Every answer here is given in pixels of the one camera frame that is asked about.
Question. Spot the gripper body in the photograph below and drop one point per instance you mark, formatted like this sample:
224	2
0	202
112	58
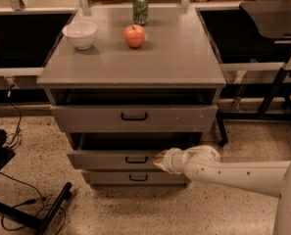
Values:
171	161

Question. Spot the grey drawer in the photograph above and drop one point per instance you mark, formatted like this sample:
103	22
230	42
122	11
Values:
127	151
116	178
134	118

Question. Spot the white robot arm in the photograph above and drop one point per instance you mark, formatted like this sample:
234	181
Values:
203	164

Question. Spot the grey bottom drawer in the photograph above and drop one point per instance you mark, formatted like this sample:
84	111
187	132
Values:
116	178

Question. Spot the grey top drawer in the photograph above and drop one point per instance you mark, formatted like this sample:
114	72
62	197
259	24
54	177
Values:
134	118

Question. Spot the red apple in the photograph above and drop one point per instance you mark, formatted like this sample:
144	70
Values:
134	35

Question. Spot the black side table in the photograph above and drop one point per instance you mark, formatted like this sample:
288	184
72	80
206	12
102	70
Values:
273	20

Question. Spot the white bowl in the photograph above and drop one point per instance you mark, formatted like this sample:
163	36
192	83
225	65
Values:
81	35

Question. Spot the green soda can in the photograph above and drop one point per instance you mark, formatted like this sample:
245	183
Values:
140	11

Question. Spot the black stand on left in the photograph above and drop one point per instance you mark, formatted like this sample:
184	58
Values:
24	203

